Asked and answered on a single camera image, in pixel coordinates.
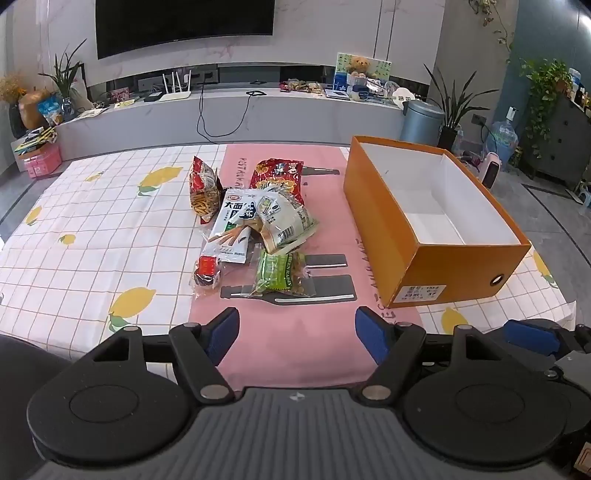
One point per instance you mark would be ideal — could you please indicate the blue water jug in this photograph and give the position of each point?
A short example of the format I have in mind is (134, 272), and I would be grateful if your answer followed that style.
(501, 138)

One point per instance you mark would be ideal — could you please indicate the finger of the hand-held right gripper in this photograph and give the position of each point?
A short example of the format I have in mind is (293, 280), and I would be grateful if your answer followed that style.
(526, 336)

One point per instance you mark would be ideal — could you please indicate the white antenna router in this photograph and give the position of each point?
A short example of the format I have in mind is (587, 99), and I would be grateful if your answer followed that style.
(175, 96)

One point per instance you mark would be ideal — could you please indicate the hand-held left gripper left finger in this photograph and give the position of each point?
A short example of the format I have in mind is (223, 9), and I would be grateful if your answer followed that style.
(224, 334)

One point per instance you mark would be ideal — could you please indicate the potted long-leaf plant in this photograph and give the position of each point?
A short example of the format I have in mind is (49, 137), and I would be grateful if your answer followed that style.
(448, 134)

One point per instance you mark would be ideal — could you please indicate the hanging vine plant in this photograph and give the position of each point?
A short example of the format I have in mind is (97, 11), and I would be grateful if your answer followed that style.
(501, 32)

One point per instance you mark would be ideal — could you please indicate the red cartoon snack packet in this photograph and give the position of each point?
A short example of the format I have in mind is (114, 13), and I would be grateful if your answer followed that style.
(277, 175)

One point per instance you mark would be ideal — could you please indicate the green plant in vase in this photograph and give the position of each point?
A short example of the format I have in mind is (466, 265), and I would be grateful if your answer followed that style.
(64, 78)

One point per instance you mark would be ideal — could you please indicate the orange round vase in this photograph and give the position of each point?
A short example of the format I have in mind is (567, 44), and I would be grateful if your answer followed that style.
(32, 110)

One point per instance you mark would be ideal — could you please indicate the pink bottle print mat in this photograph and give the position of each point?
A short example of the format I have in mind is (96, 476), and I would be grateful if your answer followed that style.
(323, 207)

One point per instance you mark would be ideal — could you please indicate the black wall television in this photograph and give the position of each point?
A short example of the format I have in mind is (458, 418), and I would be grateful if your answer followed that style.
(184, 23)

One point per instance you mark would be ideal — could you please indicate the pink space heater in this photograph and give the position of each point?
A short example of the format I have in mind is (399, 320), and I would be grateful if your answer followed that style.
(489, 170)

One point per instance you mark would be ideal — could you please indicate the grey round trash can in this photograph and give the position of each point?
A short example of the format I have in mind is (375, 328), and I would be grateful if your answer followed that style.
(422, 124)

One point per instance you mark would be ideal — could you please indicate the trailing ivy plant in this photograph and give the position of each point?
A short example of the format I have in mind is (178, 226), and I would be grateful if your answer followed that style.
(545, 83)

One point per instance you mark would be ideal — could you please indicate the grey drawer cabinet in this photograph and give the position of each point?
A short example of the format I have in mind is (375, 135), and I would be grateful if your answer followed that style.
(563, 138)

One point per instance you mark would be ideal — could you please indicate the blue snack bag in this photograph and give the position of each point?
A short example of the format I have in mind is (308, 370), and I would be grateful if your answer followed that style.
(48, 110)

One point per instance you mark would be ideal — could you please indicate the white cloud-shaped sign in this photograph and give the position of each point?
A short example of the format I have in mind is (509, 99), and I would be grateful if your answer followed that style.
(405, 95)

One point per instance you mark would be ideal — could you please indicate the red striped snack packet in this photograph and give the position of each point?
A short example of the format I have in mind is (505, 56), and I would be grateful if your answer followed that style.
(201, 184)

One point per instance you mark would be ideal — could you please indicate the clear white snack packet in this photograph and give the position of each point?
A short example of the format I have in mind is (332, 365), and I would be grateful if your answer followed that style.
(281, 221)

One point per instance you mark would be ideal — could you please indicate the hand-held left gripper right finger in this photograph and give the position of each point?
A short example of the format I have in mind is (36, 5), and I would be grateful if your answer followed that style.
(371, 334)

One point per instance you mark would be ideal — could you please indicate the green pea snack packet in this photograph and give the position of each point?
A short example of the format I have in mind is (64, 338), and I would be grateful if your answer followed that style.
(277, 272)

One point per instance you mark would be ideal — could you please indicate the small plastic stool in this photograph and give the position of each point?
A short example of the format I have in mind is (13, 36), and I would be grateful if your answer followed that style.
(585, 194)

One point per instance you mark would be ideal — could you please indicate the pile of assorted snacks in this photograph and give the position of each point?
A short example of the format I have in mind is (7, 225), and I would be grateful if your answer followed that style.
(300, 86)

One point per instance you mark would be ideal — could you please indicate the pink boxes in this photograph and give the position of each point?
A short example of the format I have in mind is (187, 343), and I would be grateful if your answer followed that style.
(44, 159)

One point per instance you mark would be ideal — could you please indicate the small red snack packet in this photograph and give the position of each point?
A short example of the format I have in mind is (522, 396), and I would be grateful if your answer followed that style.
(207, 270)

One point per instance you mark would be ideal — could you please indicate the white and green snack packet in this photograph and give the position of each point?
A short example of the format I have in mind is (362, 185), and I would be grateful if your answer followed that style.
(228, 221)

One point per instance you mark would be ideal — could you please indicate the orange cardboard box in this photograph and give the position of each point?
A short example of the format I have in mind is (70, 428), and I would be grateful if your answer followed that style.
(383, 217)

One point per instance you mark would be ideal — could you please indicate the grey television console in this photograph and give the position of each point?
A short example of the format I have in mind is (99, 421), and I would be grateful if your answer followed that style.
(300, 120)

